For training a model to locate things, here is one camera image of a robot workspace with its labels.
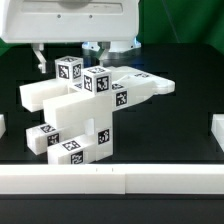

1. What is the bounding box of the white tagged cube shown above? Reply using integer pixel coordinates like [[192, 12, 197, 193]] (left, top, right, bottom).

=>
[[55, 56, 83, 82]]

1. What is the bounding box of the white part edge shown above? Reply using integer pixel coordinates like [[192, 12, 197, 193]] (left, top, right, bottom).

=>
[[0, 114, 6, 138], [211, 114, 224, 152]]

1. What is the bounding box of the white chair seat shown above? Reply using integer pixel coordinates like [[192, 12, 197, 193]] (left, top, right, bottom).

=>
[[59, 111, 114, 159]]

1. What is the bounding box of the white part right edge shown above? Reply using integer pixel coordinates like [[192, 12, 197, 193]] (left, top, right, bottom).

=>
[[211, 114, 224, 152]]

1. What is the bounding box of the white tagged block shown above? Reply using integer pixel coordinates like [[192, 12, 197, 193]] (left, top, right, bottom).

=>
[[82, 66, 112, 95]]

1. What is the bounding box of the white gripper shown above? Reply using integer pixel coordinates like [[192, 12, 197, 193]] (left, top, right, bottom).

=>
[[0, 0, 139, 73]]

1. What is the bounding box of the white chair back frame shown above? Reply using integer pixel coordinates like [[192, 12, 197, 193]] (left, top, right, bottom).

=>
[[20, 66, 175, 128]]

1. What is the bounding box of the white part left edge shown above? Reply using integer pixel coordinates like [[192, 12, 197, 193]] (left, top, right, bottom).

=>
[[0, 114, 6, 138]]

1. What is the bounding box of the white front rail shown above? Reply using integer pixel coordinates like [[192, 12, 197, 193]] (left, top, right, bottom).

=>
[[0, 164, 224, 194]]

